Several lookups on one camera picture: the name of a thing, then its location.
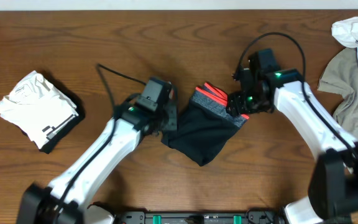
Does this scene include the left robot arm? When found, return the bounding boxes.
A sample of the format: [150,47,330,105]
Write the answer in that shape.
[16,80,177,223]

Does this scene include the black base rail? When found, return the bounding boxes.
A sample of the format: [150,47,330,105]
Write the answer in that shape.
[87,203,287,224]

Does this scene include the folded white printed shirt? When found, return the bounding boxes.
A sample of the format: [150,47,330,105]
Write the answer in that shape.
[0,70,85,154]

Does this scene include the black leggings red waistband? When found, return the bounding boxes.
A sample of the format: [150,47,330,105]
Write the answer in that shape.
[162,82,249,167]

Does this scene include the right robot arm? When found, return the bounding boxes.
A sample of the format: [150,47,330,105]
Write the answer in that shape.
[227,67,358,223]

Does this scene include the grey folded trousers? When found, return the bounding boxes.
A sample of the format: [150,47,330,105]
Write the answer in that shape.
[318,48,358,140]

